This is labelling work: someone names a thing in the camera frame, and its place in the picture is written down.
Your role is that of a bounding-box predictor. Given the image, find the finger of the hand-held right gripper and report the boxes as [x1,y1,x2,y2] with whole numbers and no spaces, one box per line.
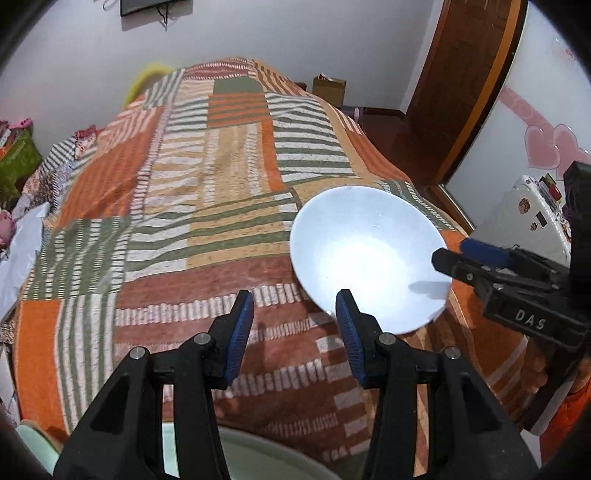
[461,237,571,280]
[431,248,513,302]

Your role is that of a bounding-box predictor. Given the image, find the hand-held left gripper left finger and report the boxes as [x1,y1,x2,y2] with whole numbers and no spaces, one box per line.
[53,290,256,480]

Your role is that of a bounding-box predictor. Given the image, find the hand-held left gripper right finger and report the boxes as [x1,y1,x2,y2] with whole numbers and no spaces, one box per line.
[335,289,539,480]

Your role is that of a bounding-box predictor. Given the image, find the white bowl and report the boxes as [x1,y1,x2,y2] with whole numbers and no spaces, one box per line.
[289,186,455,334]

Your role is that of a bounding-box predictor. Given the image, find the green plate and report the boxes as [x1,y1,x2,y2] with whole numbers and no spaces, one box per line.
[161,424,365,480]

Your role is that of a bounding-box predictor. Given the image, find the person's right hand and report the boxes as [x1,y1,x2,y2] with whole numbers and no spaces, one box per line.
[524,344,551,402]

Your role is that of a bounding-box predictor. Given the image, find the white fridge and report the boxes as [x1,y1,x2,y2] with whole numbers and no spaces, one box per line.
[475,173,573,268]

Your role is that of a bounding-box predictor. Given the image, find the pink heart stickers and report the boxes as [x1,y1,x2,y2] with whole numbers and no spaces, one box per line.
[524,124,591,169]

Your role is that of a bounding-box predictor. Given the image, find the orange striped blanket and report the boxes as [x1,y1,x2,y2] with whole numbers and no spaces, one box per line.
[14,58,532,467]

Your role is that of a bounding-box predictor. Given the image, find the brown paper bag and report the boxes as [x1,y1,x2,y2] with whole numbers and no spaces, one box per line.
[312,74,347,107]

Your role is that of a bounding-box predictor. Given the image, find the patchwork printed cloth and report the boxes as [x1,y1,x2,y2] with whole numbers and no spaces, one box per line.
[9,124,109,222]

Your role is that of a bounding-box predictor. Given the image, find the green box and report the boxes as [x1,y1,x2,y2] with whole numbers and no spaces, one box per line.
[0,129,42,204]

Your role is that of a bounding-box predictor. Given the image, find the wooden door frame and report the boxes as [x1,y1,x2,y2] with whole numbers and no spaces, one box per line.
[404,0,529,232]

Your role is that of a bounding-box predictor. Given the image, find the black wall television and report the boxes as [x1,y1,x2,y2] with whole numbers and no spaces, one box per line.
[120,0,192,18]

